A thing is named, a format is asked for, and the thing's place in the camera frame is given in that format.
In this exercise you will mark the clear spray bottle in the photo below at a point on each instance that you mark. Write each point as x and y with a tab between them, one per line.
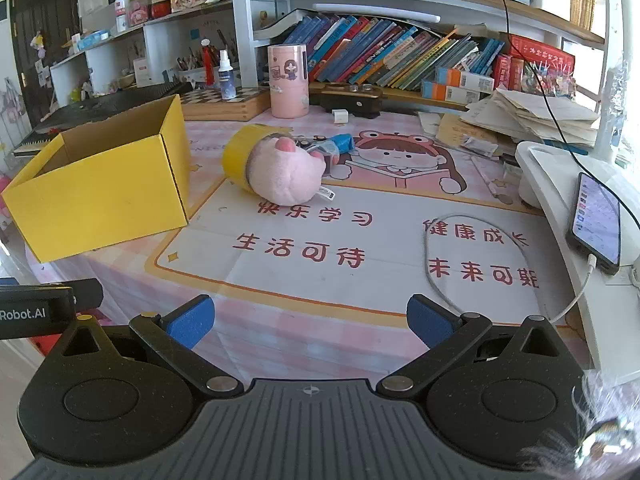
227	80

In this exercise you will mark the white storage shelf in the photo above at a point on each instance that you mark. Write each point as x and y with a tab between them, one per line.
150	35

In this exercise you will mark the blue tissue pack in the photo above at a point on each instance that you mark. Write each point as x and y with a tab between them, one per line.
92	40

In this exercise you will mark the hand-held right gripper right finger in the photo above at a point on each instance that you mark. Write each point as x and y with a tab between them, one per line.
430	321

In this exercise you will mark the pink toy figure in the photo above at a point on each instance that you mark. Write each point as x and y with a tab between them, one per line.
139	16

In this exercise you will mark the pink cylindrical container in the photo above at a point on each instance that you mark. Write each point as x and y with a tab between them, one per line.
287	80

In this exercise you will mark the desktop with pink printed cloth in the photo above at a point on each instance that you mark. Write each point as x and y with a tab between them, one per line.
310	300

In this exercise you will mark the red gift box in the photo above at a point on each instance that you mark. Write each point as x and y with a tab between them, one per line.
542	52

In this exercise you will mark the white plastic bottle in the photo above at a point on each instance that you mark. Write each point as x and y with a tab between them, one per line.
122	12

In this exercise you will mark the grey blue correction tape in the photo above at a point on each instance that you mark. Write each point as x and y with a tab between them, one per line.
324	152

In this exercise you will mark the yellow cardboard box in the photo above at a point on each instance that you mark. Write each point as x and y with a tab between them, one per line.
100	200

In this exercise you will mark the yellow tape roll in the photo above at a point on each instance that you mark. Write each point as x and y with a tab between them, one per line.
236	154

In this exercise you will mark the black wooden box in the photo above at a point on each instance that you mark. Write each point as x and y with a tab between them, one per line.
350	100

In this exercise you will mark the white plastic stand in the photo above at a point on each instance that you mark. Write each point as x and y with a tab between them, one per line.
550	180

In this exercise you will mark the grey fluffy fur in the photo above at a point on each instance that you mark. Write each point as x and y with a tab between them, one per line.
590	435

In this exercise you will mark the pink plush toy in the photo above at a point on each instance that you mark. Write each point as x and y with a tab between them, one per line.
280	175

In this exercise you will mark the red white bottle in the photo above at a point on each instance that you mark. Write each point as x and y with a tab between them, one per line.
207	62

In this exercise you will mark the stack of papers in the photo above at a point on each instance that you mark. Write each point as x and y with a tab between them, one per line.
535	115

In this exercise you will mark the wooden chessboard box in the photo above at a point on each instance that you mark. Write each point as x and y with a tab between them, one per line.
225	105

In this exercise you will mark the row of books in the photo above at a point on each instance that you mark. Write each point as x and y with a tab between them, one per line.
380	50

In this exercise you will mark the red round doll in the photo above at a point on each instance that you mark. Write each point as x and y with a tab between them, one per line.
160	5

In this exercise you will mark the orange white box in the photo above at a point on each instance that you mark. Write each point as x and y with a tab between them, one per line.
455	94
465	77

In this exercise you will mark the white charger cube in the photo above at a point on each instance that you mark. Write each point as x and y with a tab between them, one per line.
342	116

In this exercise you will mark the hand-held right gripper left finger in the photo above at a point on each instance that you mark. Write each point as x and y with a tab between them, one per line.
192	322

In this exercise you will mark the dark door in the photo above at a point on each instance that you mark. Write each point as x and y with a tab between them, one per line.
45	35

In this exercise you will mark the black electric piano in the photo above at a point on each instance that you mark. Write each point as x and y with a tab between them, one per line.
100	105

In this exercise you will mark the pen holder with pens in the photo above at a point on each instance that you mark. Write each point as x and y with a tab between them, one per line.
192	67

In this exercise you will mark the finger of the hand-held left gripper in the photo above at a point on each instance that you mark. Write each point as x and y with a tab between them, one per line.
87	292

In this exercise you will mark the black smartphone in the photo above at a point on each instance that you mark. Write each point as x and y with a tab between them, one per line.
595	220

